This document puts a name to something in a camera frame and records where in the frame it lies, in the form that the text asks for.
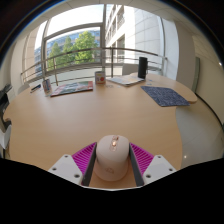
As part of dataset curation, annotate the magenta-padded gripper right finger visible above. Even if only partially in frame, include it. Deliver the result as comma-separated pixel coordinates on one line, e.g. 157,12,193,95
128,142,177,187

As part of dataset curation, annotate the blue patterned mouse pad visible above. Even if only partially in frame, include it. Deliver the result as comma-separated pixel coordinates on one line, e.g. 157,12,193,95
140,85,191,108

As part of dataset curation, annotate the metal balcony railing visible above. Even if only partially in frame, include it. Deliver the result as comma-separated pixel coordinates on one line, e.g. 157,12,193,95
20,46,168,86

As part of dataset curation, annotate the red and green booklet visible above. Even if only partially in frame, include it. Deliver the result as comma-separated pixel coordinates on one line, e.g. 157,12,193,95
49,80,95,98

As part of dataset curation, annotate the small colourful can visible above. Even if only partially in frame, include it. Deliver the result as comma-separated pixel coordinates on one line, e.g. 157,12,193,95
42,78,53,95

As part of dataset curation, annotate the white and blue magazine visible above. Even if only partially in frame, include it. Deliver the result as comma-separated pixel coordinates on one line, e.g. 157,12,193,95
106,74,145,88

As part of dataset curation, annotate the black drink bottle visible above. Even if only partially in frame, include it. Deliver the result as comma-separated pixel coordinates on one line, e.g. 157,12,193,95
137,56,149,80

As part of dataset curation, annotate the white mug with red print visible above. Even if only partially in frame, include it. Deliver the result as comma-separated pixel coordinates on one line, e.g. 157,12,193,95
94,70,107,85

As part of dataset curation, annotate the beige computer mouse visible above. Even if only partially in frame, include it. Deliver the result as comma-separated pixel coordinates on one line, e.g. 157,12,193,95
92,134,131,183

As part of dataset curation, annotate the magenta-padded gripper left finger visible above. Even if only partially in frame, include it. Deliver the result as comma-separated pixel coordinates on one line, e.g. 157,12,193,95
48,142,98,187

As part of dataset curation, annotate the small dark flat object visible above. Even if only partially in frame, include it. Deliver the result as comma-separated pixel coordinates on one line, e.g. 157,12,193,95
30,83,42,93

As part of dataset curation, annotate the black office chair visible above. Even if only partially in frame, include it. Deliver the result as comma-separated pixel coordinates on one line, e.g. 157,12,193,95
0,83,14,135

